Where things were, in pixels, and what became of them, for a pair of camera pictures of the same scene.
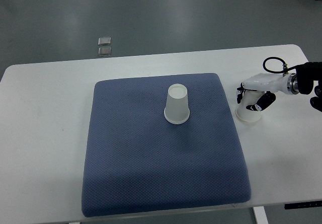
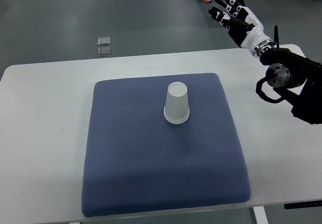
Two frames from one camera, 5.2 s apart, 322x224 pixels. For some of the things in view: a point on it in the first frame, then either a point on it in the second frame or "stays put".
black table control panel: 309,204 stays put
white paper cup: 249,97 -> 176,109
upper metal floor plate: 104,41 stays put
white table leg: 260,215 stays put
